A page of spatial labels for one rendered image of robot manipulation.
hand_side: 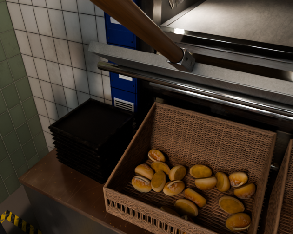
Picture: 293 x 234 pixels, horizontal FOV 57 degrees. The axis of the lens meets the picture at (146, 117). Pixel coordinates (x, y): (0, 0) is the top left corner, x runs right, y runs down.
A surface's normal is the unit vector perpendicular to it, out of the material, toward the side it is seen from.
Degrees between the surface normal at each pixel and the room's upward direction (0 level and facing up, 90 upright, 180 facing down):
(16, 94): 90
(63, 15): 90
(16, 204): 0
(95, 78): 90
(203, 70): 56
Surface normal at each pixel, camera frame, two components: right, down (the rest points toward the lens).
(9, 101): 0.88, 0.27
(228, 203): -0.32, -0.07
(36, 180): 0.00, -0.81
